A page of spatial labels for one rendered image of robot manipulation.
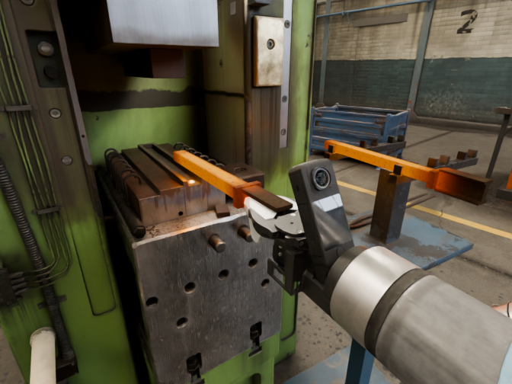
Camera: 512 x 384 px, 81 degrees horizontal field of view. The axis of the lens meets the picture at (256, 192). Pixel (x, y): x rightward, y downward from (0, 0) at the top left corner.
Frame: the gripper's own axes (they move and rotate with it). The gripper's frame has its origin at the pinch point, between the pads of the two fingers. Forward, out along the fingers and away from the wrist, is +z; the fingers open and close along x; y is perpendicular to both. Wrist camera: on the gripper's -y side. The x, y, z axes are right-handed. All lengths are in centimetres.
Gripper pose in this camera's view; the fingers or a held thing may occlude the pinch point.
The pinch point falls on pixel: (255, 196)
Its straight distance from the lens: 45.8
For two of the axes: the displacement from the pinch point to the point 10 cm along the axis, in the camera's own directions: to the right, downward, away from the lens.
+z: -5.3, -3.4, 7.8
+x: 8.5, -2.0, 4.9
